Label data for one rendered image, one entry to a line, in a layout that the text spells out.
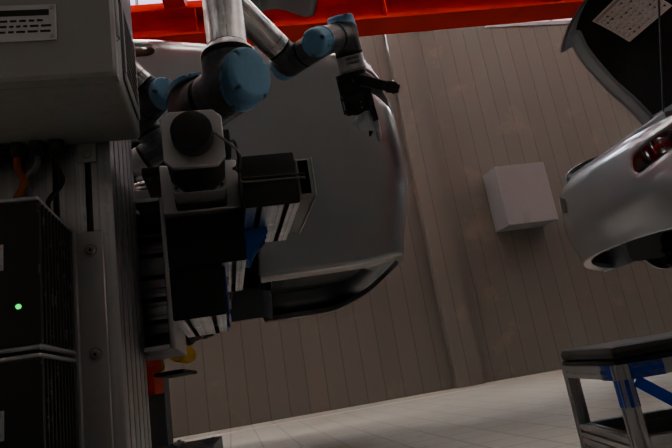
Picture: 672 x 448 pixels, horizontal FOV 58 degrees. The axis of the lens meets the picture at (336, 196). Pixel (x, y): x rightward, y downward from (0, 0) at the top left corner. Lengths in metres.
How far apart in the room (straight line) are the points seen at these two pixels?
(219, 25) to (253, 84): 0.15
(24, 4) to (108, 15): 0.10
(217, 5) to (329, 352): 5.38
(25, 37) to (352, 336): 5.89
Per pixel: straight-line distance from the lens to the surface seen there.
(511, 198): 7.02
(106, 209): 0.94
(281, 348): 6.40
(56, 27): 0.83
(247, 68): 1.26
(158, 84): 1.63
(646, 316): 7.96
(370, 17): 4.98
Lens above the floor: 0.38
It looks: 16 degrees up
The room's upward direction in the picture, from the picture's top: 9 degrees counter-clockwise
